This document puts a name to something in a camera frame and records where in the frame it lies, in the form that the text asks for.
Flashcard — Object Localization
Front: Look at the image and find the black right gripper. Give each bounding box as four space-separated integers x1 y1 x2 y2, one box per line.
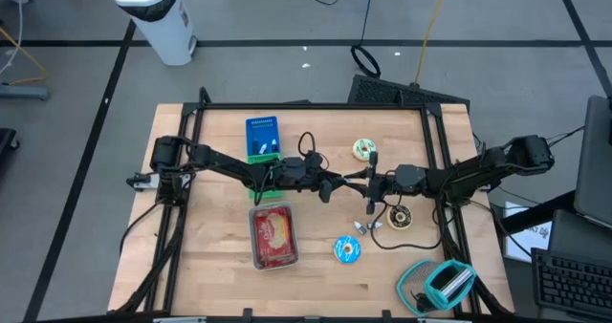
343 151 399 215

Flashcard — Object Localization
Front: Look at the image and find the white trash bin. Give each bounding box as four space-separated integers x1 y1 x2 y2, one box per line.
112 0 199 67

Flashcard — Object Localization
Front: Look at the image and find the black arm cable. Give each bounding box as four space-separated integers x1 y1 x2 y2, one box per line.
297 131 317 158
369 201 444 251

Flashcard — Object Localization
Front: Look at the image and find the green plastic basket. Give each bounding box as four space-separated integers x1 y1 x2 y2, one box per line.
247 153 284 201

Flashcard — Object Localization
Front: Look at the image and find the chocolate icing donut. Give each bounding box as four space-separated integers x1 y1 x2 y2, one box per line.
385 204 414 232

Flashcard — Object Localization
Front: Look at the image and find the blue plastic basket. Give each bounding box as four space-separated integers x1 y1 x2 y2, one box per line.
245 116 281 158

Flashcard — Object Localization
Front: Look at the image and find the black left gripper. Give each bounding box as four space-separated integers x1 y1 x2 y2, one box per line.
305 153 355 204

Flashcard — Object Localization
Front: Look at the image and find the black keyboard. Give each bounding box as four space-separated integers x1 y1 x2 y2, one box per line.
530 247 612 322

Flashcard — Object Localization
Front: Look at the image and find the black cable with coil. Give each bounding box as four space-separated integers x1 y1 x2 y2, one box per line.
350 0 383 79

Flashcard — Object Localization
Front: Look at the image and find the red snack packet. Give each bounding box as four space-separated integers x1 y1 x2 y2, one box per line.
252 206 295 269

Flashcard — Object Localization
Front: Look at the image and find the yellow hanging cable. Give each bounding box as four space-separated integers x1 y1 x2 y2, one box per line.
413 0 451 86

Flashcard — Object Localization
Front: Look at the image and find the grey laptop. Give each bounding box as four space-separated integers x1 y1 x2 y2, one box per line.
572 95 612 231

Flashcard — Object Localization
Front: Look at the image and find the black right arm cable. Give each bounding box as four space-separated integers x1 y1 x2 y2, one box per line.
369 201 444 251

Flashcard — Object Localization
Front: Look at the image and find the grey floor base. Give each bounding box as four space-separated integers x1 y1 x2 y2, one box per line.
0 82 52 101

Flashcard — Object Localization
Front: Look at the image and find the blue icing donut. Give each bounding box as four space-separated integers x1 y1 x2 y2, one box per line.
333 235 362 265

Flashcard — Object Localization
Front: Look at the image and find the white paper sheet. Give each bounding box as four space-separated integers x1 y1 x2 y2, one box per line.
501 200 555 264

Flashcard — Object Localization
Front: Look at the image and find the yellow floor cable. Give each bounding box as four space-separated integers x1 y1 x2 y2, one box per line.
0 24 49 88

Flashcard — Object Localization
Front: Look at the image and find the black diagonal bar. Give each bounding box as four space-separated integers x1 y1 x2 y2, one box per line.
496 190 578 237

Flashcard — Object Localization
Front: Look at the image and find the black perforated case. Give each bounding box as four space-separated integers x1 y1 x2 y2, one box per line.
347 74 470 109

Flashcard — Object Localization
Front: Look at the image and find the dark laptop screen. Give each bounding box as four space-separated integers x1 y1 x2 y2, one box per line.
546 208 612 267

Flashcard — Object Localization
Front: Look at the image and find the cream donut green icing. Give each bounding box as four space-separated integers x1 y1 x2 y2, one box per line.
352 138 378 162

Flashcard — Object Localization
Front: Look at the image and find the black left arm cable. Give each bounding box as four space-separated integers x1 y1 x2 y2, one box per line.
297 131 317 158

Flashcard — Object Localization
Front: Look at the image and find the white floor cable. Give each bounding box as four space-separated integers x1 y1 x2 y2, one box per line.
0 0 26 75

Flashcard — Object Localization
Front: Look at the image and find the grey plastic bin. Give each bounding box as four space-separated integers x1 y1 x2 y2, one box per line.
247 200 300 271

